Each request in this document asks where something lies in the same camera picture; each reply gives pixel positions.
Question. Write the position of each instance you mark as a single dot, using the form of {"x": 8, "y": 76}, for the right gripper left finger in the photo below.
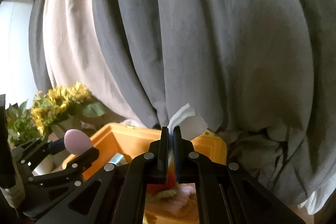
{"x": 115, "y": 194}

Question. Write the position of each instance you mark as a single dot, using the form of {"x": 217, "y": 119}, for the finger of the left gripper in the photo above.
{"x": 33, "y": 152}
{"x": 74, "y": 169}

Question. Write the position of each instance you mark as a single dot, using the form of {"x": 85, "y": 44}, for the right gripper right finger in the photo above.
{"x": 226, "y": 193}

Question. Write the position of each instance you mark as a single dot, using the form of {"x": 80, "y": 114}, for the pink soft egg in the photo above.
{"x": 76, "y": 142}

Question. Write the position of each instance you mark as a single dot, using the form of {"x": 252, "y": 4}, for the white cloth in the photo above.
{"x": 189, "y": 122}

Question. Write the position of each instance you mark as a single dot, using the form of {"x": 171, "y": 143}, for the lilac towel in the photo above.
{"x": 178, "y": 201}

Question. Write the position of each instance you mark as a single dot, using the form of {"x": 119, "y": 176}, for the green leafy plant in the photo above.
{"x": 21, "y": 127}

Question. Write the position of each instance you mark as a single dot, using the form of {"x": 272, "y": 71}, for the orange plastic crate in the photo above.
{"x": 134, "y": 141}

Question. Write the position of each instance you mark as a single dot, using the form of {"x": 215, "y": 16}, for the sunflower bouquet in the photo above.
{"x": 63, "y": 102}

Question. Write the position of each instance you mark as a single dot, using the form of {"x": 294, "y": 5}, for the white sheer curtain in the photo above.
{"x": 73, "y": 55}

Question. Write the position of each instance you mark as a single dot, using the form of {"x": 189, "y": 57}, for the grey curtain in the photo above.
{"x": 259, "y": 72}

